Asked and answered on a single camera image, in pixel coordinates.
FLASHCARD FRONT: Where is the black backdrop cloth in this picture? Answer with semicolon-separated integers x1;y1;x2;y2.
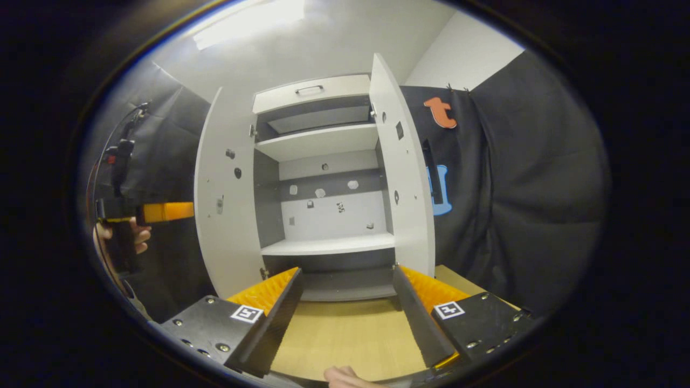
81;51;610;324

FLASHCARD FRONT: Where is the thin black cable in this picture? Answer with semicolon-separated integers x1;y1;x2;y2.
86;103;149;216

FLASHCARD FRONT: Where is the white cabinet drawer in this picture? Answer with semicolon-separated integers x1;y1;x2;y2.
252;74;371;115

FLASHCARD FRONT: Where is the white cabinet shelf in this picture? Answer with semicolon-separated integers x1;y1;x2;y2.
256;123;380;162
260;233;397;257

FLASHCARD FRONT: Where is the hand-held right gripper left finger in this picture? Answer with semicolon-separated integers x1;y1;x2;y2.
160;267;303;378

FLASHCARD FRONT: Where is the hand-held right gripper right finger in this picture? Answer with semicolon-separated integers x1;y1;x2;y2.
392;264;534;370

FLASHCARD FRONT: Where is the white door with camera sticker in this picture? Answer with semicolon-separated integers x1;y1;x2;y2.
194;87;265;299

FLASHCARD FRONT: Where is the white door with headphone sticker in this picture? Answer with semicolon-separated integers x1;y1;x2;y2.
369;52;436;278

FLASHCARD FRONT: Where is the white double-door shoe cabinet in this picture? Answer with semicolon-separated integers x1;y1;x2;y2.
194;52;436;302

